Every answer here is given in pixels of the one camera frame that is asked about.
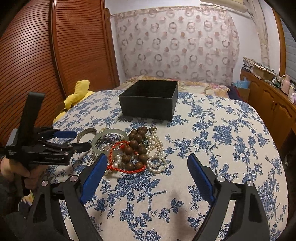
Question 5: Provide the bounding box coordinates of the silver metal bangle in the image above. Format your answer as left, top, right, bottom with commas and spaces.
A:
76, 128, 97, 143

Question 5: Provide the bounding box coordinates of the red twisted cord bracelet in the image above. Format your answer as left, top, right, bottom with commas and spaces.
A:
106, 140, 147, 174

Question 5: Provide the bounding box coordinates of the green jade bangle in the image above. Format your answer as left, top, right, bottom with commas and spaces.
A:
91, 128, 128, 156

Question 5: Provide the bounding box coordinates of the brown wooden bead bracelet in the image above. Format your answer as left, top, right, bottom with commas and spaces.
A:
121, 126, 149, 171

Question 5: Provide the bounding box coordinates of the white pearl necklace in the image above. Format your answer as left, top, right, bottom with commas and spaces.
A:
104, 131, 169, 176

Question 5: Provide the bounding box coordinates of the black square jewelry box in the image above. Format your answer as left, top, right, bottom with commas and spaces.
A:
118, 80, 178, 121

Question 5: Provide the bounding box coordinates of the person's left hand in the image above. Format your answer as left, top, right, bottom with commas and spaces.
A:
1, 157, 48, 190

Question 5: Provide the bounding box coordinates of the yellow Pikachu plush toy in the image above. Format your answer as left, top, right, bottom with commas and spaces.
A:
53, 80, 94, 124

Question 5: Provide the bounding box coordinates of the blue floral white cloth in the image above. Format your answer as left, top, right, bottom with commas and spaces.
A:
55, 90, 288, 240

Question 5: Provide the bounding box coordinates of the wooden slatted wardrobe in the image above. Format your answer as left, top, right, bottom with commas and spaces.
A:
1, 1, 119, 146

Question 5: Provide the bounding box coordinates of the wooden side cabinet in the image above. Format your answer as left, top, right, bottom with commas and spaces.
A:
240, 69, 295, 150

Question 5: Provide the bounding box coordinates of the pink floral bed quilt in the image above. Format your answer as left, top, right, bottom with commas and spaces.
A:
114, 75, 230, 98

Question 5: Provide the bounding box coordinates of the blue tissue bag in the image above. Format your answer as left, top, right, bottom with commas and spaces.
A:
233, 77, 251, 89

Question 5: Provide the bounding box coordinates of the pink bottle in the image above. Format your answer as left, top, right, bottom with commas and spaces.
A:
281, 74, 290, 95

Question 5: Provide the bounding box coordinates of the cardboard box on cabinet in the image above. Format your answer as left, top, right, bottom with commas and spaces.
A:
252, 64, 275, 81

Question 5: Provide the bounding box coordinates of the circle patterned curtain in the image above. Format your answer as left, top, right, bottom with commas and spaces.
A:
114, 6, 239, 85

